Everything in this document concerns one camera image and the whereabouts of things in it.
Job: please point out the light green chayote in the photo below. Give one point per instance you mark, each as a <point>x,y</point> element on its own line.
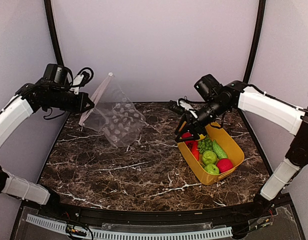
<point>209,157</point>

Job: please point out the yellow plastic basket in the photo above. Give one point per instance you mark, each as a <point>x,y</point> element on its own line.
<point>234,152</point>

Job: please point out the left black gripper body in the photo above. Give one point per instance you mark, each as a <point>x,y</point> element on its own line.
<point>59,100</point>

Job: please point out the green grape bunch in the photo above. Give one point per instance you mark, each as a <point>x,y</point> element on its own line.
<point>205,144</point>

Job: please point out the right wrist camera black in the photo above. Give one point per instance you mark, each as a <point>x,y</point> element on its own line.
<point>207,87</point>

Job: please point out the left black frame post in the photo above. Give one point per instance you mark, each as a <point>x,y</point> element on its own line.
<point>53,32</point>

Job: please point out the right black frame post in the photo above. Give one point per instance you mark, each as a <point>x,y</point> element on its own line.
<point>255,40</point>

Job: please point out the red pomegranate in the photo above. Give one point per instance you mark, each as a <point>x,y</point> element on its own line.
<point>224,165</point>

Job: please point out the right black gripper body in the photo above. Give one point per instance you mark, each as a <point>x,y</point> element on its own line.
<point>215,108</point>

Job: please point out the green bitter gourd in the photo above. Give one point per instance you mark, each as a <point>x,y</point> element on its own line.
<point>218,150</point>

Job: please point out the black front rail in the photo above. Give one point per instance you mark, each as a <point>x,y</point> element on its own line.
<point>237,215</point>

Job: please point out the grey slotted cable duct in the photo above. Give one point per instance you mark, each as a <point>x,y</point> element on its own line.
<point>110,231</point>

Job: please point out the green apple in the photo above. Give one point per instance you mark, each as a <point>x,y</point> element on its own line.
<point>212,169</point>

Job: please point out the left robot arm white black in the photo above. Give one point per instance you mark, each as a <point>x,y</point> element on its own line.
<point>27,101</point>

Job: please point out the clear zip top bag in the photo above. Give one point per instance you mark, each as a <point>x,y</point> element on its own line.
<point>114,114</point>

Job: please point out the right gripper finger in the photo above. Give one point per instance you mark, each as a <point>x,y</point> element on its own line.
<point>196,137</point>
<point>182,125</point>

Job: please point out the red chili pepper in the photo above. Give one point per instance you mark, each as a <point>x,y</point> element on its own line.
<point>195,152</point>

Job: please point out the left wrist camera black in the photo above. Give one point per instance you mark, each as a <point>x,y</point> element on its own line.
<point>61,77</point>

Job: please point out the black frame post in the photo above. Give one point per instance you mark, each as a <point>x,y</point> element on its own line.
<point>255,40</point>
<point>53,32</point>

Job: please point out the red tomato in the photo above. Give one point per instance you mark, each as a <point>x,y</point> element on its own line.
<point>188,135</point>

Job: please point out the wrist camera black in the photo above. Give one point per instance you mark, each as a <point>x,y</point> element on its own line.
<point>61,77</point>
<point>207,87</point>

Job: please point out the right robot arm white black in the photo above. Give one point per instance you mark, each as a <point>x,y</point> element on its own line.
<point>220,99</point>

